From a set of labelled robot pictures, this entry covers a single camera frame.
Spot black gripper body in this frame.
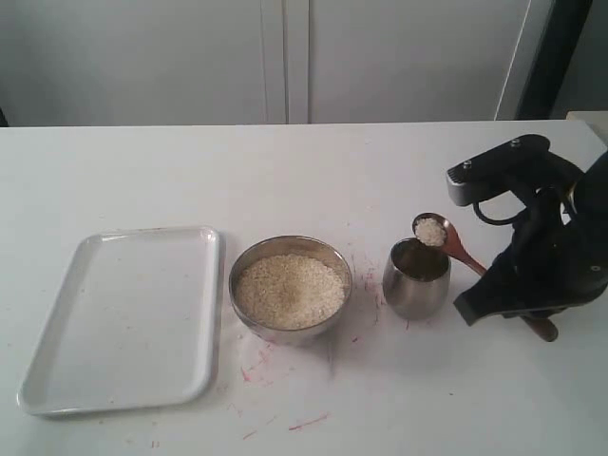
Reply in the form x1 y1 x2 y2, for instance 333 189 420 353
493 187 607 318

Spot brown wooden spoon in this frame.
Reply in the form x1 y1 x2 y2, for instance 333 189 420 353
412 213 559 342

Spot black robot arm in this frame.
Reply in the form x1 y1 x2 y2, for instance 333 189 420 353
448 153 607 325

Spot small steel cup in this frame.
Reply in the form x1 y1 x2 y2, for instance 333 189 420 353
382 237 451 320

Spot steel bowl of rice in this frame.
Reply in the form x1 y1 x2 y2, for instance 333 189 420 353
228 236 353 346

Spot white rice grains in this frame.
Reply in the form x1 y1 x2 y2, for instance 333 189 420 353
236 254 345 331

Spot dark pillar at right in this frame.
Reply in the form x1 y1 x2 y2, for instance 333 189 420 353
515 0 593 121

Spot white rectangular tray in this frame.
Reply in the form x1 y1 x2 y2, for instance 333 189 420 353
17 226 222 416

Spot white cabinet doors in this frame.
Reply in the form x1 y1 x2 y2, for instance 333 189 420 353
1 1 551 126

